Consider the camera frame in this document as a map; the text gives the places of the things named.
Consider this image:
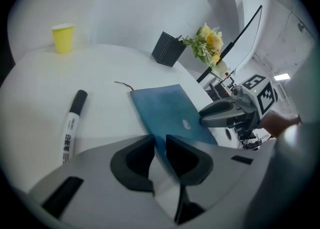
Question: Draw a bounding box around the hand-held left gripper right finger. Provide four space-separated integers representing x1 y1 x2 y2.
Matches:
165 134 259 225

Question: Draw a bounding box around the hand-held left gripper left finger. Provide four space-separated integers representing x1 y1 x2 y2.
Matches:
27 134 176 229

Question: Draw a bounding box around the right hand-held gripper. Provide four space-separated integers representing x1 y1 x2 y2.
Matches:
199 73 279 137

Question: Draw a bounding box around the black white marker pen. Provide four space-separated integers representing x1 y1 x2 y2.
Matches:
60 89 89 167

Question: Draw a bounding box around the blue notebook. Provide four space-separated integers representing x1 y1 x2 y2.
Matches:
114 80 219 182

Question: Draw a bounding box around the black square pen holder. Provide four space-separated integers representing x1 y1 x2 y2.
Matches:
151 31 187 68

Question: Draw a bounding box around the person's right forearm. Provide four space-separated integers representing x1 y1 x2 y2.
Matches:
259 111 302 139

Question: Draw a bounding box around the black mesh office chair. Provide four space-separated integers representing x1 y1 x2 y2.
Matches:
208 76 262 150

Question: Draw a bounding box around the white desk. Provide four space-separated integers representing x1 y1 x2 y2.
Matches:
0 42 221 194

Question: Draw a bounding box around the white yellow plush toy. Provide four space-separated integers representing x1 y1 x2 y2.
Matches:
215 60 230 77

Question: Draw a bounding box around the yellow flower bouquet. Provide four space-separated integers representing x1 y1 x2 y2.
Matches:
182 22 227 75

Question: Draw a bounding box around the yellow paper cup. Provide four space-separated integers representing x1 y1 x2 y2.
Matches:
51 22 76 55

